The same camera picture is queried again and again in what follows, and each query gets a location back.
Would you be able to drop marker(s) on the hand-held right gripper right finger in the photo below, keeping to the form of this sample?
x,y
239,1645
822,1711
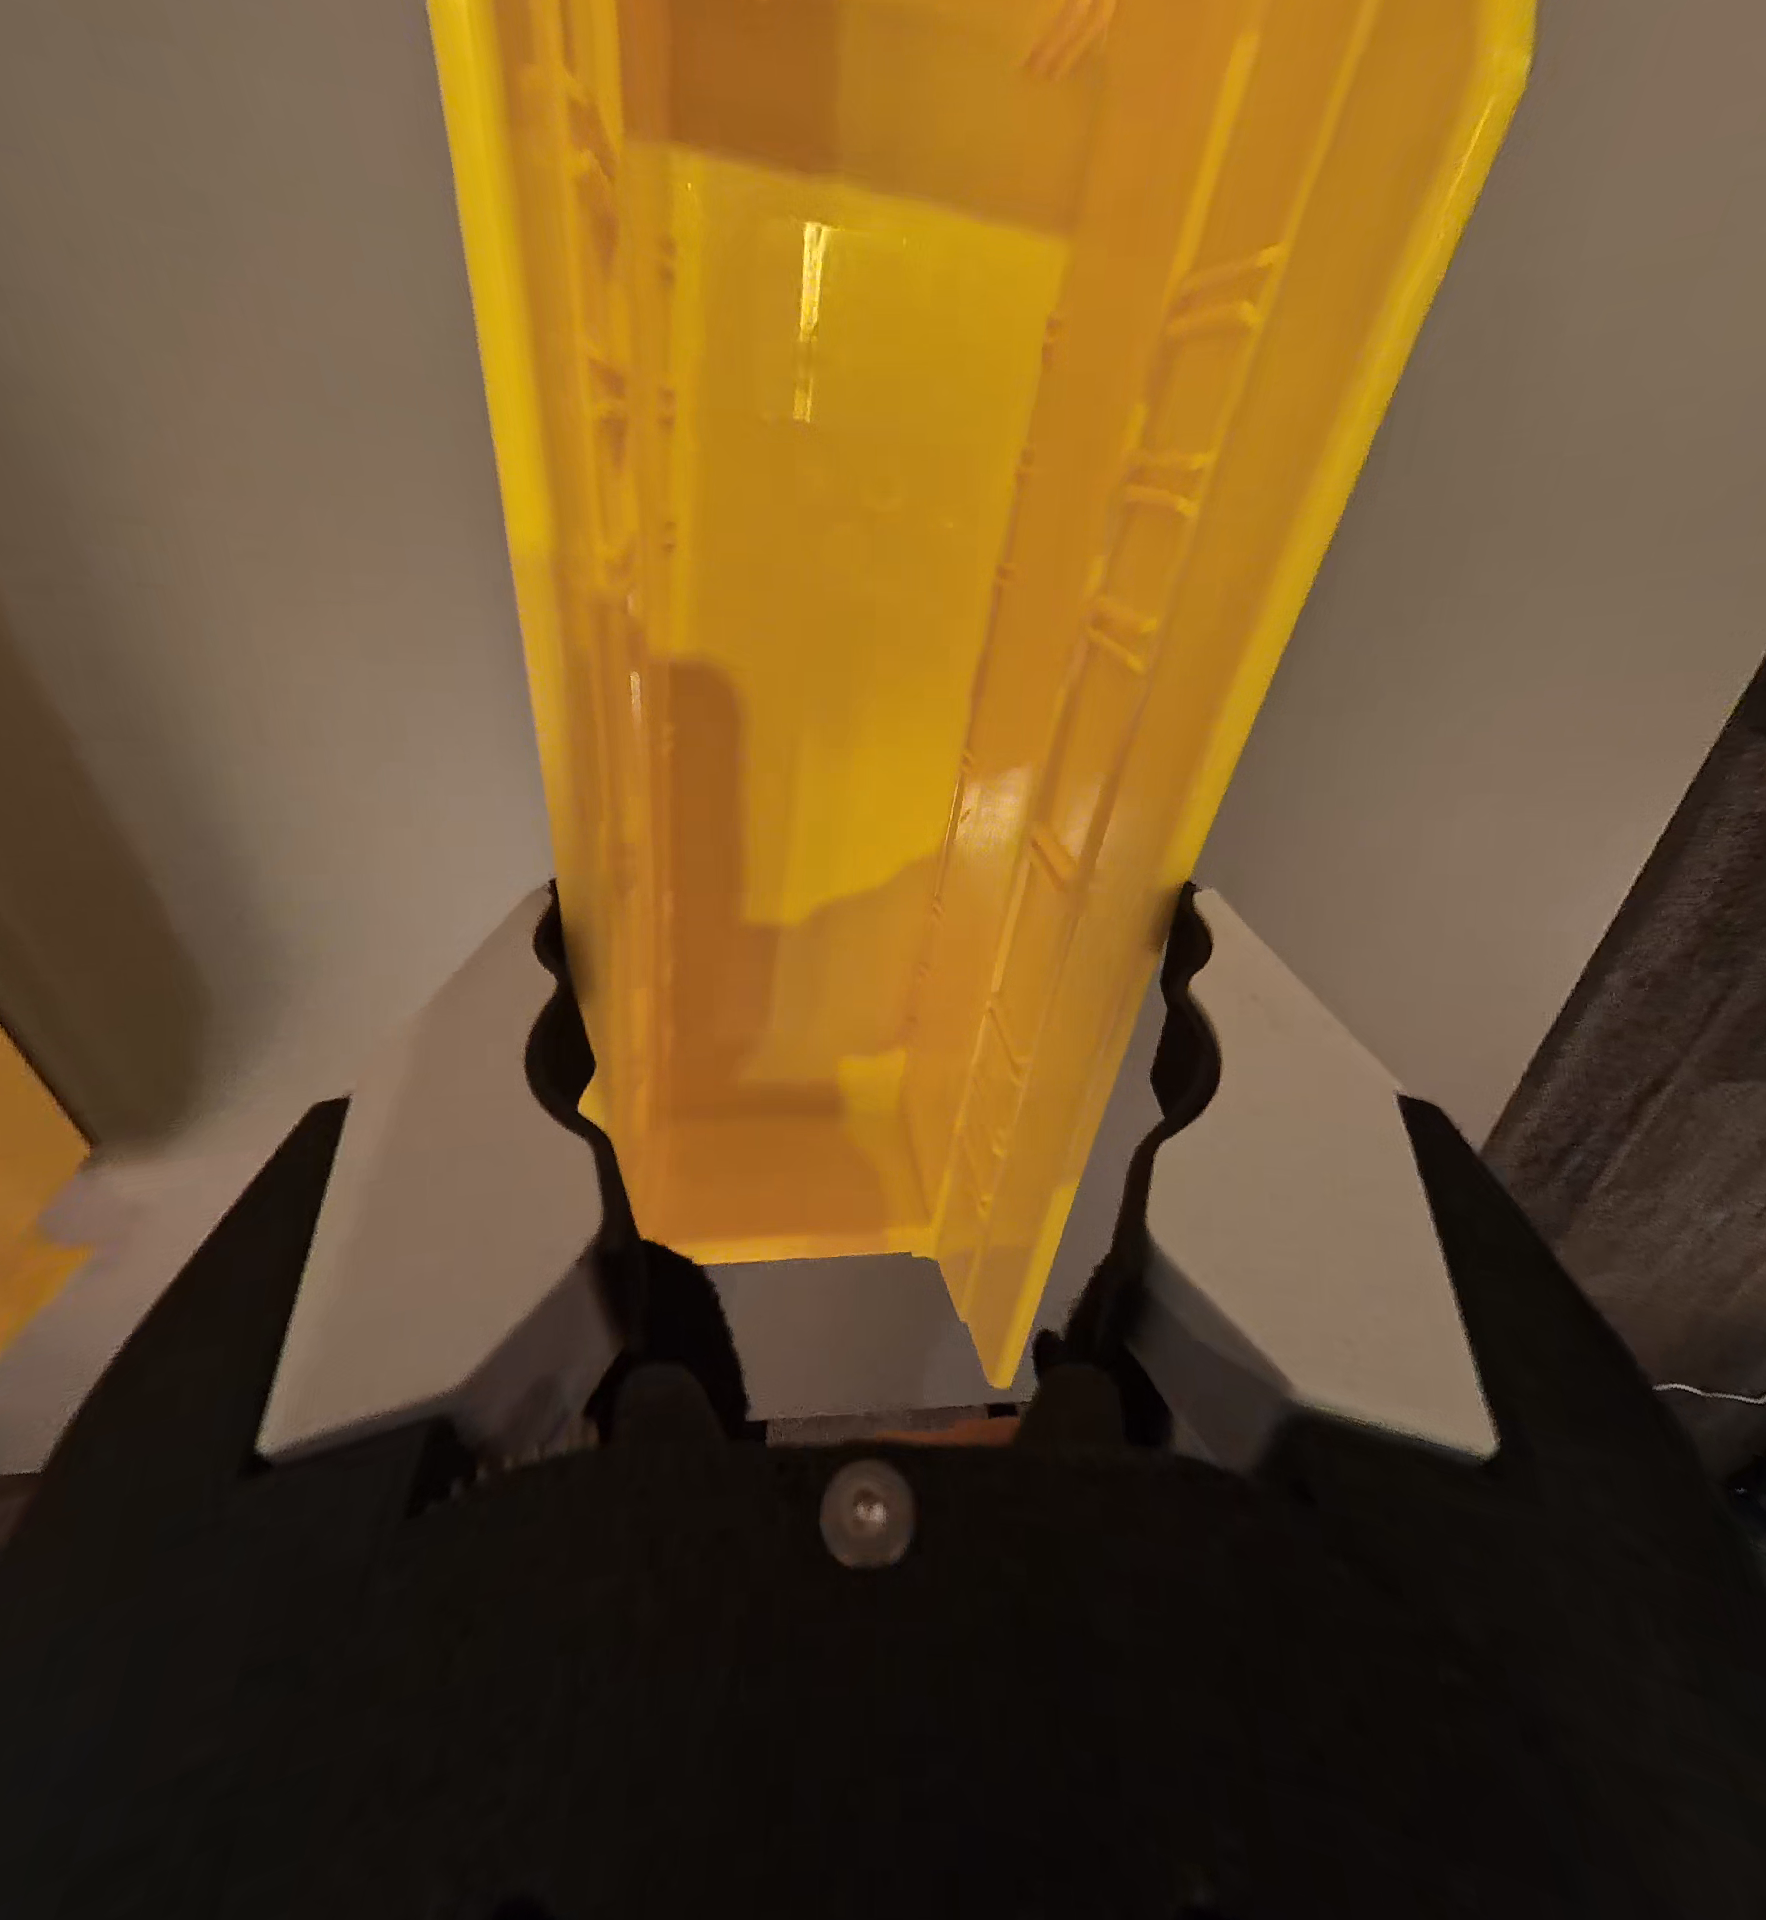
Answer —
x,y
1309,1203

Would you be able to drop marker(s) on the grey desk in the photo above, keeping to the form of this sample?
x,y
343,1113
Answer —
x,y
221,451

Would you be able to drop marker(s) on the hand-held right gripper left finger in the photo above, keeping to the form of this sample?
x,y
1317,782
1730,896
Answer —
x,y
432,1203

